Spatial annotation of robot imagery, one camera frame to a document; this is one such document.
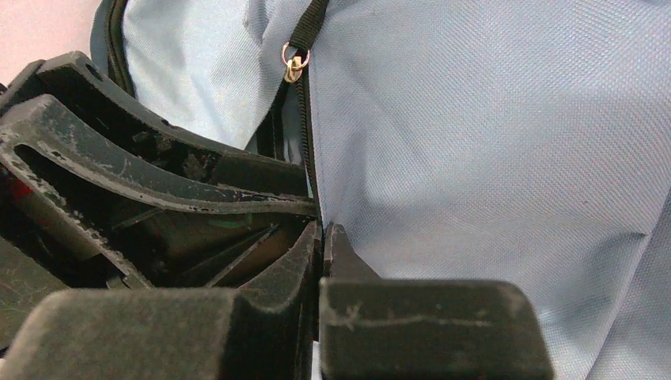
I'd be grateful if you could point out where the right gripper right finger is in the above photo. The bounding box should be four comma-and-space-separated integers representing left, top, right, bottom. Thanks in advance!
319, 224, 555, 379

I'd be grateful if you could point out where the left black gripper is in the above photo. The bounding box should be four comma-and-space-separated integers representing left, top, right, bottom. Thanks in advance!
1, 94, 316, 349

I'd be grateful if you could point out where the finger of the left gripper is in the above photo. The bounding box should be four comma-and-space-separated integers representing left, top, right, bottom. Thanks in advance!
1, 51, 308, 196

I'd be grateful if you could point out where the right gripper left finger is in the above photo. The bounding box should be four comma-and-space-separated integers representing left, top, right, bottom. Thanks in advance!
1, 222, 321, 379

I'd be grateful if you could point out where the blue-grey backpack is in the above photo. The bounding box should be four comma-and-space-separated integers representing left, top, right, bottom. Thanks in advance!
89, 0, 671, 380

